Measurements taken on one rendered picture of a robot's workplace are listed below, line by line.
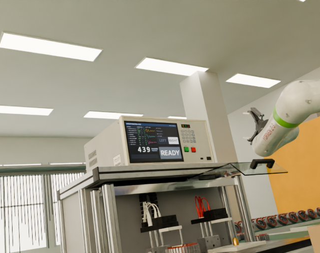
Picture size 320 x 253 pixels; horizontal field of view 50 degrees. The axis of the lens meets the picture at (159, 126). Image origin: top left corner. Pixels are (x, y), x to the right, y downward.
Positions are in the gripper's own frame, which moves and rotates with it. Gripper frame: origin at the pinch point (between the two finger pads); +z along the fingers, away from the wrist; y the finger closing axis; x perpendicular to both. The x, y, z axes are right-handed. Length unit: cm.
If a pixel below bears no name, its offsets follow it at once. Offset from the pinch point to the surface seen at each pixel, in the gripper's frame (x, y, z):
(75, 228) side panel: 95, -35, -33
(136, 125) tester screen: 71, 4, -37
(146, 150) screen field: 68, -5, -40
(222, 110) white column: -166, -3, 341
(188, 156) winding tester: 49, -9, -35
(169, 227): 66, -29, -60
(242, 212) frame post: 27, -33, -41
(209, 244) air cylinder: 46, -42, -50
